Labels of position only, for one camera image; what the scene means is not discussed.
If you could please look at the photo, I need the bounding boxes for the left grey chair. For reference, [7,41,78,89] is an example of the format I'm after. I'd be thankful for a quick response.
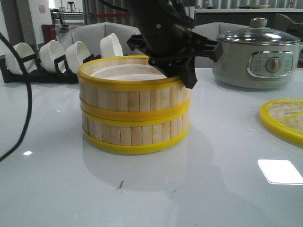
[59,22,142,55]

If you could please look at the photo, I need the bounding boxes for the black cable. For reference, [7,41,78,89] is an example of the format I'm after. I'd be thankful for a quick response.
[0,32,33,163]

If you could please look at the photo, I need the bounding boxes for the grey electric cooking pot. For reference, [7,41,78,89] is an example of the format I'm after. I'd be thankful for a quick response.
[212,41,303,89]

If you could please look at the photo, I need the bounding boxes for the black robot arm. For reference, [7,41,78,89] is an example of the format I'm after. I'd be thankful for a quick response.
[125,0,223,89]

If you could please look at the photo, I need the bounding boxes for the right grey chair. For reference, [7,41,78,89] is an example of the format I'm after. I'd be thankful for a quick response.
[193,22,248,68]

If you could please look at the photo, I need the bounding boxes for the white bowl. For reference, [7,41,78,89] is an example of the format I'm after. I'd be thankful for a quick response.
[100,33,123,58]
[66,41,90,74]
[5,42,38,76]
[39,40,65,73]

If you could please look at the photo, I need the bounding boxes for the bamboo steamer tray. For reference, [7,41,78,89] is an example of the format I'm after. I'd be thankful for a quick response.
[78,55,191,125]
[82,112,189,155]

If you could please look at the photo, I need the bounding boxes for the grey chair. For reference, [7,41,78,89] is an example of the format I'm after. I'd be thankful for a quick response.
[59,22,142,55]
[193,22,248,68]

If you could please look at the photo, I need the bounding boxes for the red cylinder bin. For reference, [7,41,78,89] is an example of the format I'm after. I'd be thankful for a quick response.
[41,24,57,44]

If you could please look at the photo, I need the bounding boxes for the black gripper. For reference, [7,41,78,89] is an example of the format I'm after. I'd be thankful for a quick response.
[127,32,223,89]

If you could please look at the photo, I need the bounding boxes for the glass pot lid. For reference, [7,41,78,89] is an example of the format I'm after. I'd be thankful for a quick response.
[217,17,301,45]

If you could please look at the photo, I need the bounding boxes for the woven bamboo steamer lid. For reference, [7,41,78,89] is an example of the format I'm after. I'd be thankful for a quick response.
[259,99,303,147]

